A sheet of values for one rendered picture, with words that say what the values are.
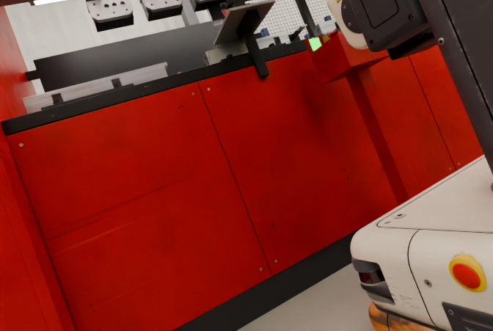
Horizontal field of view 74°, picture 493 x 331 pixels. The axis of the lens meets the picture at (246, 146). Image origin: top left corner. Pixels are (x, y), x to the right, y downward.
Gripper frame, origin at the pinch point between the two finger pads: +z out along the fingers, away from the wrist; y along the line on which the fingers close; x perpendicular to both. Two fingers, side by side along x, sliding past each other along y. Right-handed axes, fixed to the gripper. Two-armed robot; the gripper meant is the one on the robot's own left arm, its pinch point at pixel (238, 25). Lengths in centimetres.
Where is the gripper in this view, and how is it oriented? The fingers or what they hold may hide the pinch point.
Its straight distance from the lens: 138.4
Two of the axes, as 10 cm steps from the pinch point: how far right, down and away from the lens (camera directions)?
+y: -8.8, 3.4, -3.2
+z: 2.0, 9.0, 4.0
